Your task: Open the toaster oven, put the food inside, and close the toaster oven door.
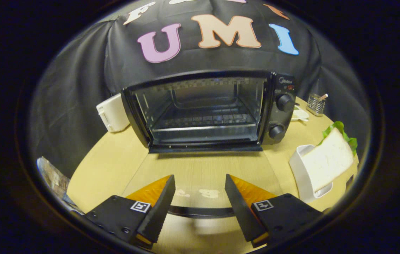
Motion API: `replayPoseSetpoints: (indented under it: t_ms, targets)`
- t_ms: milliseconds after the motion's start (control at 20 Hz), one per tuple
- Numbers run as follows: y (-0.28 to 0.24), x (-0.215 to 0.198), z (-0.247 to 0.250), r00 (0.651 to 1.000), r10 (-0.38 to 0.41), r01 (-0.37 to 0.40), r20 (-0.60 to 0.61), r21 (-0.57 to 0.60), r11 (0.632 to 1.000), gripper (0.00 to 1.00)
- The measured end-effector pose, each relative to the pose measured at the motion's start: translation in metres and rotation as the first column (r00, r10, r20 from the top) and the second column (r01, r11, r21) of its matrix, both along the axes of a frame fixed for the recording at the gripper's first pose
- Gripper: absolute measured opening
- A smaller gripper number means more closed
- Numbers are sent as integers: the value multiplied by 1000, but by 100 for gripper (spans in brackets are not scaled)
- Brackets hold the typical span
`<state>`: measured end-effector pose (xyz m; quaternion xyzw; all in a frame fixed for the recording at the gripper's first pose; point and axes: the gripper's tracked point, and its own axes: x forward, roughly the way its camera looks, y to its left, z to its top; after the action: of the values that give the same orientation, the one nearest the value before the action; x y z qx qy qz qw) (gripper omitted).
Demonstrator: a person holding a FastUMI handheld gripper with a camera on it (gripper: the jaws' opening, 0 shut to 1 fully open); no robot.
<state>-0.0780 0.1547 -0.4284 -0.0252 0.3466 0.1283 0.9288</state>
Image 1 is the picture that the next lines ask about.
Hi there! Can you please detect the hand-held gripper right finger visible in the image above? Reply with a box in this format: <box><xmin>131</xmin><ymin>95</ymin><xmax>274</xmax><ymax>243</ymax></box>
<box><xmin>225</xmin><ymin>174</ymin><xmax>324</xmax><ymax>248</ymax></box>

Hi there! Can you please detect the white rectangular plate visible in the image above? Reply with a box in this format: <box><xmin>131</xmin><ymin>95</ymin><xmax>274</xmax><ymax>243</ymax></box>
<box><xmin>289</xmin><ymin>144</ymin><xmax>334</xmax><ymax>203</ymax></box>

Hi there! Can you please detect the white small appliance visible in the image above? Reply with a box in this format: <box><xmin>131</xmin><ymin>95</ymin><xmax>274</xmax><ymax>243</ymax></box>
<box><xmin>96</xmin><ymin>93</ymin><xmax>131</xmax><ymax>133</ymax></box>

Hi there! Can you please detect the black toaster oven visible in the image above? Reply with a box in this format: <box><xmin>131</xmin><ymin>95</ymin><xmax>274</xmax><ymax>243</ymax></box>
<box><xmin>120</xmin><ymin>69</ymin><xmax>296</xmax><ymax>218</ymax></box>

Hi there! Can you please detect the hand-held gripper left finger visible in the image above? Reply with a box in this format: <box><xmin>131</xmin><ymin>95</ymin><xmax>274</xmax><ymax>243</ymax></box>
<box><xmin>80</xmin><ymin>174</ymin><xmax>176</xmax><ymax>250</ymax></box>

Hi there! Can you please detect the white divided dish of beans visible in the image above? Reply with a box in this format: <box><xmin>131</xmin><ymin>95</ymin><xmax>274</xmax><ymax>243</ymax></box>
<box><xmin>292</xmin><ymin>105</ymin><xmax>310</xmax><ymax>123</ymax></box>

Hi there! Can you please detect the white bread lettuce sandwich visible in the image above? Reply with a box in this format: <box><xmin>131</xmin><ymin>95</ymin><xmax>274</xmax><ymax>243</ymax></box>
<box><xmin>302</xmin><ymin>121</ymin><xmax>358</xmax><ymax>193</ymax></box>

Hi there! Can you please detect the crumpled shiny packet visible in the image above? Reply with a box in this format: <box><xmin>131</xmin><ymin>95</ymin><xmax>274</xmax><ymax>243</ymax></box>
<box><xmin>37</xmin><ymin>156</ymin><xmax>71</xmax><ymax>206</ymax></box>

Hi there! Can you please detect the black backdrop cloth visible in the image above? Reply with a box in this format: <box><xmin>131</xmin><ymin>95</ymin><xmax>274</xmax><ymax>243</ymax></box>
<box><xmin>29</xmin><ymin>0</ymin><xmax>371</xmax><ymax>179</ymax></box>

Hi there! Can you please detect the metal wire utensil holder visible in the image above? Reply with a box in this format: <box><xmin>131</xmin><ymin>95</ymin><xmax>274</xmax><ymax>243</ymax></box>
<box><xmin>306</xmin><ymin>93</ymin><xmax>326</xmax><ymax>117</ymax></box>

